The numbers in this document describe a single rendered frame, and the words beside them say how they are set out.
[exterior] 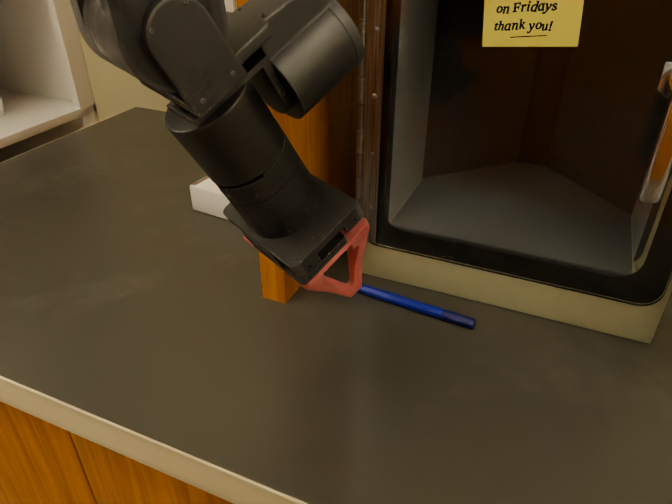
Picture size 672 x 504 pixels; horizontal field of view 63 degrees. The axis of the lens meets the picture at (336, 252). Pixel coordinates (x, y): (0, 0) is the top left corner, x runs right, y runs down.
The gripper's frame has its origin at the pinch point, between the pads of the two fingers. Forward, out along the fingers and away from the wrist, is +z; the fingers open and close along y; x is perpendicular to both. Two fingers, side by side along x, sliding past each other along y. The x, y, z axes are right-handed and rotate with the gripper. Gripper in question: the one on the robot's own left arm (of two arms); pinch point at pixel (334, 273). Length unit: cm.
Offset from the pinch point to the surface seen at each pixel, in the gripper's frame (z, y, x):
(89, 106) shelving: 16, 105, -1
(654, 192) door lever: 3.0, -15.2, -20.8
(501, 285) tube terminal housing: 17.2, -3.4, -13.3
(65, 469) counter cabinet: 13.4, 20.8, 35.0
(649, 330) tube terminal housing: 21.7, -16.4, -18.8
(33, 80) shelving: 9, 121, 4
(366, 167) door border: 3.1, 9.8, -11.8
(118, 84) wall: 14, 98, -8
